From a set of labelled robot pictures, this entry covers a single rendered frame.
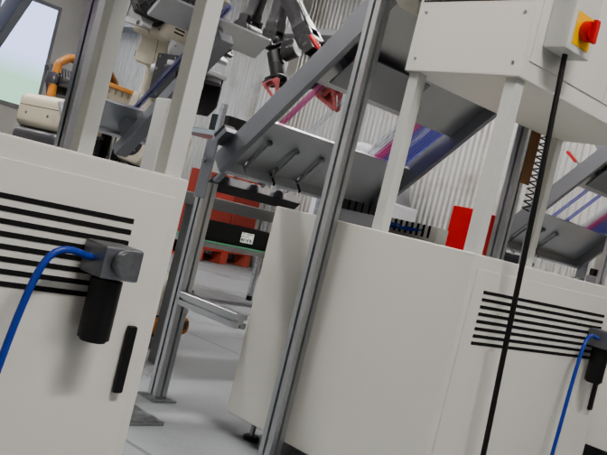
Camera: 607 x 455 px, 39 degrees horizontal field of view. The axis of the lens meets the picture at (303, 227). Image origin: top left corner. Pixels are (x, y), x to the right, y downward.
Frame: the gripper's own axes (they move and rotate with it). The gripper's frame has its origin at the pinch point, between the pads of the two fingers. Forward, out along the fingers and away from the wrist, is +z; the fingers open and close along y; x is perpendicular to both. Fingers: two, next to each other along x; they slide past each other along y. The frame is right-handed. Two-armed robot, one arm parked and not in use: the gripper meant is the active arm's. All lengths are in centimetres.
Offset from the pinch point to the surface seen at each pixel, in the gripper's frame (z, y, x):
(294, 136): 2.0, -5.0, 13.7
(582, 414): 97, 43, -12
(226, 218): -258, 321, 363
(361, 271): 60, -21, -5
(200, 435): 77, -29, 54
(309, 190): 5.0, 16.0, 30.2
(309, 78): 4.0, -21.1, -9.1
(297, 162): 2.3, 4.7, 22.6
